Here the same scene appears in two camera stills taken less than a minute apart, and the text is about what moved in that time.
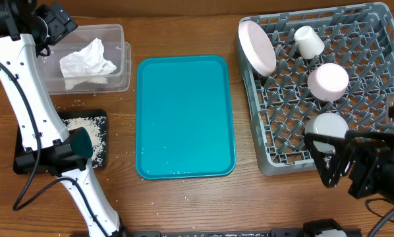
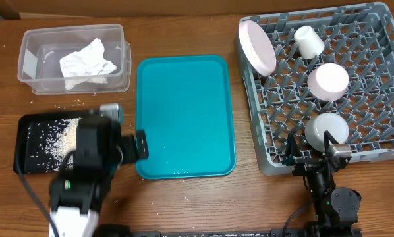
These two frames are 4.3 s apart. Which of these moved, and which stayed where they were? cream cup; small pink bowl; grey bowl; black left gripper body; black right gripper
Moved: black left gripper body; black right gripper
Stayed: cream cup; grey bowl; small pink bowl
